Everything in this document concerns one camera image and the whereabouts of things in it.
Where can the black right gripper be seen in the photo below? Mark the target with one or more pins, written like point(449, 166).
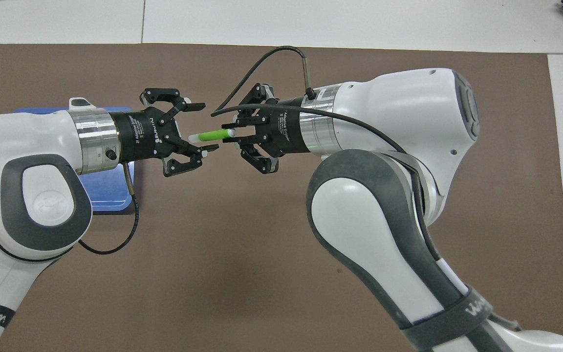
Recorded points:
point(286, 129)

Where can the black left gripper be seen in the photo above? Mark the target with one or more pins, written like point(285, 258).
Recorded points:
point(144, 137)

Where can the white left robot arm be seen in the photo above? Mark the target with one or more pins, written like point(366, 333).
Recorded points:
point(27, 137)

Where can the brown table mat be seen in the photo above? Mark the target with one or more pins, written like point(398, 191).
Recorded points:
point(223, 274)

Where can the green pen white cap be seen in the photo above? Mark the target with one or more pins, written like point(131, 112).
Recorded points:
point(213, 135)

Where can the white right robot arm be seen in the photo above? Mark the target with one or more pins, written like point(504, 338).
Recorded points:
point(399, 98)

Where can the blue plastic tray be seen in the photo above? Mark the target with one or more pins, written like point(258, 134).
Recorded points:
point(110, 190)

